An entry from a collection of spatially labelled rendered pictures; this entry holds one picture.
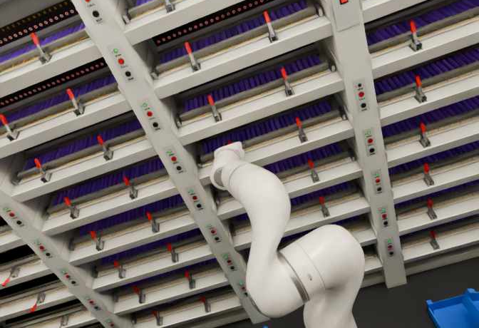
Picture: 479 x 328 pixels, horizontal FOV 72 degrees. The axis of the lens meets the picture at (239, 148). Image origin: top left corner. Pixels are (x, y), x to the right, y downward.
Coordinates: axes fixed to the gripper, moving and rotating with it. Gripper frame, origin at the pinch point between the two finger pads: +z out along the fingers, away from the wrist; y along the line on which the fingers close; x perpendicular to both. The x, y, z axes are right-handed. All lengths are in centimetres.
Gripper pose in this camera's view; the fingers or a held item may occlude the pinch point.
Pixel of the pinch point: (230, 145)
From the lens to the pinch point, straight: 123.8
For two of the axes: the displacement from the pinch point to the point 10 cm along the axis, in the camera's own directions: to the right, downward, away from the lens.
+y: 9.4, -3.2, -1.3
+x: -3.4, -9.0, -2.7
